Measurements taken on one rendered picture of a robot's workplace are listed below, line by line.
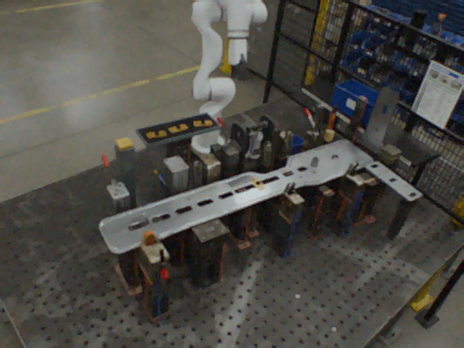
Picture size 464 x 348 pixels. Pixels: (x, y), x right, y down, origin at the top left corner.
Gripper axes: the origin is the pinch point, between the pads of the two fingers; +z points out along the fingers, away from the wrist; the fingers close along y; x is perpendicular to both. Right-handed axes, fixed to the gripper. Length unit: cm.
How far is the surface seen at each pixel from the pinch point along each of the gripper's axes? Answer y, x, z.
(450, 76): -1, 110, 3
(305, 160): -12, 40, 43
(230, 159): -10.6, 0.2, 38.3
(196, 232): 26, -25, 54
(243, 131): -9.4, 5.8, 25.6
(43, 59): -381, -115, 16
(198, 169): -2.2, -17.1, 39.2
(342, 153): -15, 61, 42
